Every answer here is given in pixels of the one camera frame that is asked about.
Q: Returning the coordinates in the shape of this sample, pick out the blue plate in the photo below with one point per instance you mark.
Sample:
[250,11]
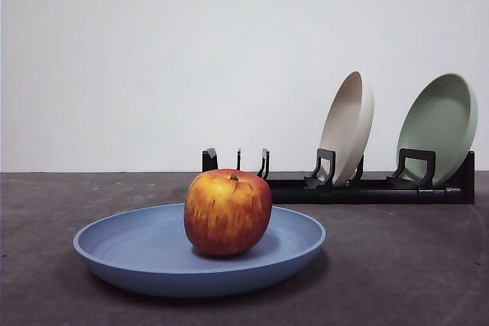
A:
[145,249]

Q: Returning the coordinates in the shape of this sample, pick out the black plate rack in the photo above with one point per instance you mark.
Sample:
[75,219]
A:
[382,194]

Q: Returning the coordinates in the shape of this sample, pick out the green plate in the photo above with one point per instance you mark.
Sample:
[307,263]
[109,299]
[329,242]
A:
[435,120]

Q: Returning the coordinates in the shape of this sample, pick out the beige plate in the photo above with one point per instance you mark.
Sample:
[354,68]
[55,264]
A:
[349,127]

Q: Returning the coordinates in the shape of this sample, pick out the red yellow apple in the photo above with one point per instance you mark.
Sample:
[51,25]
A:
[227,213]

